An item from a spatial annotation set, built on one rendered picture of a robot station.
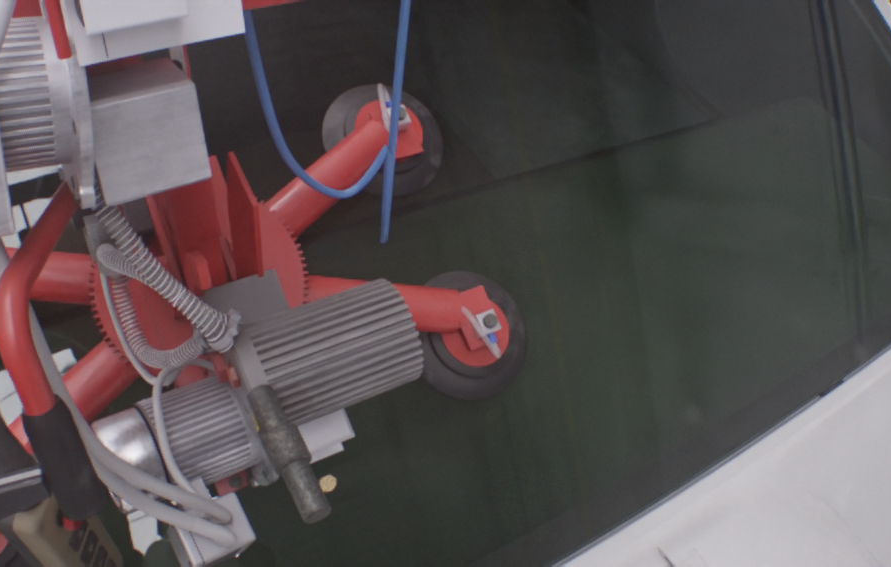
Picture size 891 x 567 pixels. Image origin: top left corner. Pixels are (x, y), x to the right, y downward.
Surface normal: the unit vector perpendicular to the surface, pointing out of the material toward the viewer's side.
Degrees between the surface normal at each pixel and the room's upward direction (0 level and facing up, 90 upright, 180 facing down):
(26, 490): 73
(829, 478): 52
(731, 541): 5
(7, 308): 21
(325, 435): 26
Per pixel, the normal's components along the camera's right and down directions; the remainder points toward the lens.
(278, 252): 0.34, -0.29
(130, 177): 0.51, 0.47
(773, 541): 0.31, -0.70
